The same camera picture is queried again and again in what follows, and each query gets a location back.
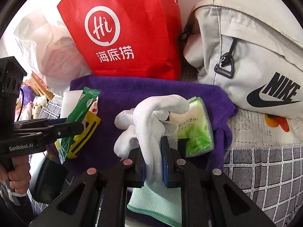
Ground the purple towel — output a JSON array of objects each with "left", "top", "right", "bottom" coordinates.
[{"left": 46, "top": 75, "right": 238, "bottom": 227}]

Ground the white knit glove green cuff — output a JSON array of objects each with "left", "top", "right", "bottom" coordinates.
[{"left": 114, "top": 95, "right": 190, "bottom": 227}]

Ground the yellow black packet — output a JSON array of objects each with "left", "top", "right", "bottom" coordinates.
[{"left": 55, "top": 111, "right": 102, "bottom": 160}]

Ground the white cloth orange print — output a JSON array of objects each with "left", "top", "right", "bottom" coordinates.
[{"left": 227, "top": 109, "right": 303, "bottom": 149}]

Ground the person's left hand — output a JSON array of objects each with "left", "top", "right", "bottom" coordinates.
[{"left": 0, "top": 156, "right": 32, "bottom": 194}]

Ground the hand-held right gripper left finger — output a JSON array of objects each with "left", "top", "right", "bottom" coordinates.
[{"left": 30, "top": 147, "right": 146, "bottom": 227}]

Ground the dark rectangular box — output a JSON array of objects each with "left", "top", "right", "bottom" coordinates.
[{"left": 31, "top": 156, "right": 68, "bottom": 204}]

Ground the grey sling bag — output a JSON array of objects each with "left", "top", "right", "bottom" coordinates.
[{"left": 183, "top": 0, "right": 303, "bottom": 119}]

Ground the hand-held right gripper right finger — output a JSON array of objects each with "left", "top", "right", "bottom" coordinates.
[{"left": 161, "top": 136, "right": 276, "bottom": 227}]

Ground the black cable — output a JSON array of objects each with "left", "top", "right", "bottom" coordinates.
[{"left": 15, "top": 87, "right": 24, "bottom": 121}]

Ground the person's left forearm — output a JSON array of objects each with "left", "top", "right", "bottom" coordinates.
[{"left": 0, "top": 186, "right": 29, "bottom": 218}]

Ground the red paper bag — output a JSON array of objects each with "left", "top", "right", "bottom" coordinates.
[{"left": 57, "top": 0, "right": 183, "bottom": 81}]

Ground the light wooden furniture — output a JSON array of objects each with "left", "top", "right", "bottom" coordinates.
[{"left": 24, "top": 72, "right": 55, "bottom": 100}]

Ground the white plastic bag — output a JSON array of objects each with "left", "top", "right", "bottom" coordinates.
[{"left": 13, "top": 9, "right": 93, "bottom": 95}]

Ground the grey checked bed sheet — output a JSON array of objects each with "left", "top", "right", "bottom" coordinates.
[{"left": 26, "top": 95, "right": 303, "bottom": 227}]

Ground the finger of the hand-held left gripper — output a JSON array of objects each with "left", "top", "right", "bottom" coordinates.
[
  {"left": 14, "top": 122, "right": 84, "bottom": 145},
  {"left": 13, "top": 119, "right": 68, "bottom": 129}
]

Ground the green tissue pack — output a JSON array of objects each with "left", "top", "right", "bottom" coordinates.
[{"left": 169, "top": 97, "right": 215, "bottom": 158}]

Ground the white printed snack packet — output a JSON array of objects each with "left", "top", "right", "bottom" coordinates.
[{"left": 62, "top": 91, "right": 98, "bottom": 119}]

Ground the spotted plush toy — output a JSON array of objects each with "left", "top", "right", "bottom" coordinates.
[{"left": 32, "top": 96, "right": 49, "bottom": 119}]

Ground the green snack packet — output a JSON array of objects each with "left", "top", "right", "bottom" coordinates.
[{"left": 58, "top": 87, "right": 101, "bottom": 165}]

